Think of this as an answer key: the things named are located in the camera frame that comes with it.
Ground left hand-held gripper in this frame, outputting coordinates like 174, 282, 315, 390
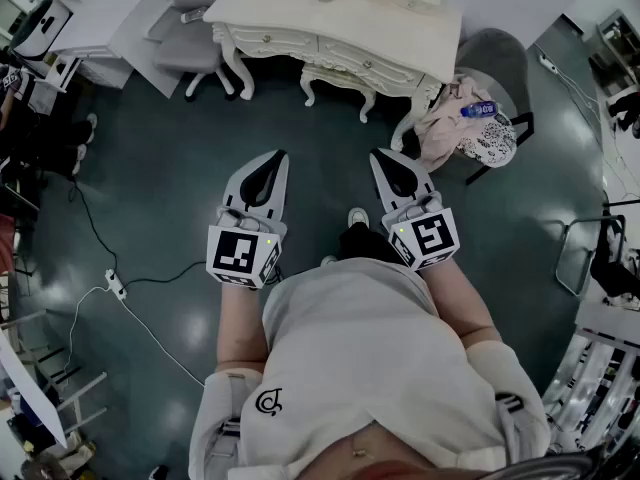
204, 149, 291, 290

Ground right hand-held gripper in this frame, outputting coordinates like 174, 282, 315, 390
368, 147, 462, 273

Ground person's right forearm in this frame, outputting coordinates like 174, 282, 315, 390
423, 256, 504, 345

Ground person's left forearm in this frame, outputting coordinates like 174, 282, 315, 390
214, 277, 275, 372

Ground white dressing table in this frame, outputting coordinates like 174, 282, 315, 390
202, 0, 464, 125

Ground pink clothes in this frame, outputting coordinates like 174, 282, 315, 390
413, 74, 501, 173

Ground person's black trousers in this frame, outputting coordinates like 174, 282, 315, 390
338, 223, 397, 265

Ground black white patterned cloth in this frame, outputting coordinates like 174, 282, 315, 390
456, 111, 519, 170

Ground blue label water bottle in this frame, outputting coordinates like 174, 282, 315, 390
459, 99, 504, 121

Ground white carved stool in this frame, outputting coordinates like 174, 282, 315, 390
298, 61, 379, 124

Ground grey office chair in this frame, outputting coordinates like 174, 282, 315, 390
143, 0, 242, 103

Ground person's white shirt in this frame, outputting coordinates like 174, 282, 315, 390
187, 256, 552, 480

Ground white cabinet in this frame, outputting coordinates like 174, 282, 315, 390
48, 0, 147, 90

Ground white black device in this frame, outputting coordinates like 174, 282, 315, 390
8, 0, 75, 63

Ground grey armchair black frame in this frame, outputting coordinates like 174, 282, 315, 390
451, 27, 536, 187

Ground black cable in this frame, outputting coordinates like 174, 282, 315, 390
68, 176, 209, 290

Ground white cable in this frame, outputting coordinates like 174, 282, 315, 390
61, 284, 206, 389

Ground metal frame chair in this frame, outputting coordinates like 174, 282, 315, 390
553, 214, 627, 300

